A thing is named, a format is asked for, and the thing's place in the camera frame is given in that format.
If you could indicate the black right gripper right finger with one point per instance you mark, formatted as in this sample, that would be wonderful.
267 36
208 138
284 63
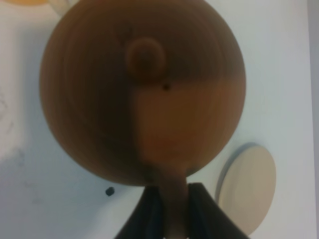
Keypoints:
206 219

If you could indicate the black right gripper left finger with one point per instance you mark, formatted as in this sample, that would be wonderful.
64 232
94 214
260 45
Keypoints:
150 218

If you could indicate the brown clay teapot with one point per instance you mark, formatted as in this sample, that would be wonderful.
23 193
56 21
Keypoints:
144 92

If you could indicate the beige round teapot coaster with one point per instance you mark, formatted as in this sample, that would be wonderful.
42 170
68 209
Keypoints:
246 186

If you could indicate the white teacup near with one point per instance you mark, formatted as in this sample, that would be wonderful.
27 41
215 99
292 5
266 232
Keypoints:
62 6

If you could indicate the orange coaster near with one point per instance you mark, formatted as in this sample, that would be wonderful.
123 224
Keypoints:
27 2

